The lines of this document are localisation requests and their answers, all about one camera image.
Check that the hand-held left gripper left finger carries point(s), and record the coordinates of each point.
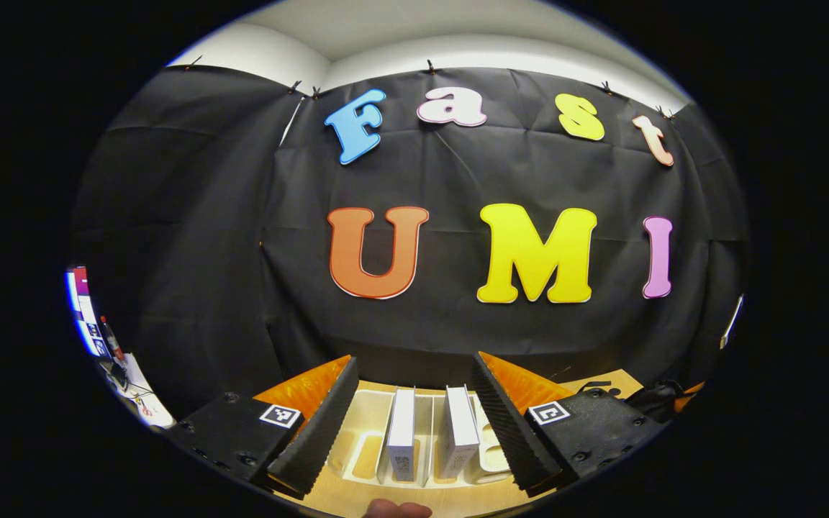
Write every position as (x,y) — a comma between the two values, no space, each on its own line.
(324,432)

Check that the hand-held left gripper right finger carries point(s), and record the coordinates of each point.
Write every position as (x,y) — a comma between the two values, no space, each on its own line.
(504,432)

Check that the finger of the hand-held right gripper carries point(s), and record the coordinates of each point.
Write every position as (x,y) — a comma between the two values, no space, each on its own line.
(688,396)

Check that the navy blue schoolbag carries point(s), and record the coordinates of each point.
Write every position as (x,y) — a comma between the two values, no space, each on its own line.
(655,399)

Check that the white plastic bookshelf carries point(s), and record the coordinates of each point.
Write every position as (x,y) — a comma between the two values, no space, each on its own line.
(366,421)

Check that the pale lavender book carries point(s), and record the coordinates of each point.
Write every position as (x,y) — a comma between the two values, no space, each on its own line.
(401,432)
(460,428)

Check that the white side desk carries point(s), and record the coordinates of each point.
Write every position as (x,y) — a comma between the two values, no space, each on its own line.
(148,406)

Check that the red bottle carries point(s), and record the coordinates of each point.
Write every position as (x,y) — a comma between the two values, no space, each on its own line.
(112,342)

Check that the black backdrop cloth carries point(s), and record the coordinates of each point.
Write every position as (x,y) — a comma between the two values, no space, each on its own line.
(458,173)

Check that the computer monitor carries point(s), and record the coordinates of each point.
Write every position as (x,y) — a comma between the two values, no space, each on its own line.
(82,302)

